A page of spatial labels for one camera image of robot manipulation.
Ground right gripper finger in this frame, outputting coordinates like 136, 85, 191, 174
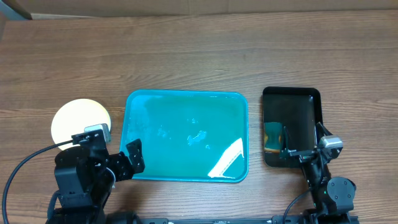
316, 122, 331, 137
279, 126, 289, 159

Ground green and yellow sponge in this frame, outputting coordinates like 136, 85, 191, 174
264, 122, 283, 153

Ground green rimmed plate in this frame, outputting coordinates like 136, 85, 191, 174
51, 99, 111, 144

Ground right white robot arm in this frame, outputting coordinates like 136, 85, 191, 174
279, 122, 358, 223

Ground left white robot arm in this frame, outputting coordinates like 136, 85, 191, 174
47, 129, 145, 224

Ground black water tray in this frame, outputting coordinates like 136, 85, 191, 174
262, 86, 323, 168

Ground teal plastic tray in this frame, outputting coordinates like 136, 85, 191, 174
119, 90, 249, 183

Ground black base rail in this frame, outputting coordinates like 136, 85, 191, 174
105, 211, 360, 224

